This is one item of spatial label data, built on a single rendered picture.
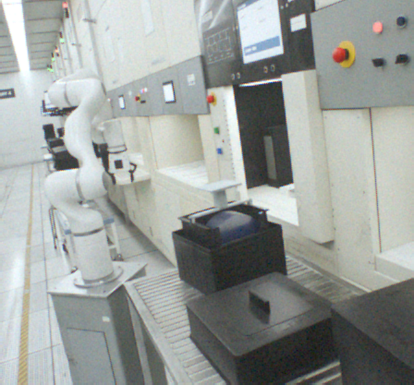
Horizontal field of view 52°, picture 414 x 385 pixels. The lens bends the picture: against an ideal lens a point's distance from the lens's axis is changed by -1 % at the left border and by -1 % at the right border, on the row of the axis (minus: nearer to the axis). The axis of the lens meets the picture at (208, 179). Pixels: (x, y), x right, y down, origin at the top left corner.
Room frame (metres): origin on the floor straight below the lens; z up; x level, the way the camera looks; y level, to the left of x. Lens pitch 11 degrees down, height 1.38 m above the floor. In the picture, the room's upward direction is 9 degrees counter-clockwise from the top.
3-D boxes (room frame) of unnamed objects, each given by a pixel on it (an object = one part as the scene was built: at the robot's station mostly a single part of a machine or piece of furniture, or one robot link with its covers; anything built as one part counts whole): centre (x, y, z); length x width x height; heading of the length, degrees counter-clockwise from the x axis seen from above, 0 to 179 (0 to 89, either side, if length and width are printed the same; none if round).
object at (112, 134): (2.14, 0.43, 1.26); 0.09 x 0.08 x 0.13; 86
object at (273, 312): (0.95, -0.08, 0.83); 0.29 x 0.29 x 0.13; 23
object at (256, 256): (1.36, -0.03, 0.85); 0.28 x 0.28 x 0.17; 29
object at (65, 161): (5.19, 1.68, 0.85); 0.30 x 0.28 x 0.26; 20
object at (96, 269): (1.55, 0.47, 0.85); 0.19 x 0.19 x 0.18
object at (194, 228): (1.36, -0.03, 0.93); 0.24 x 0.20 x 0.32; 119
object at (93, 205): (3.90, 1.21, 0.24); 0.97 x 0.52 x 0.48; 23
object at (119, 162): (2.14, 0.43, 1.12); 0.10 x 0.07 x 0.11; 86
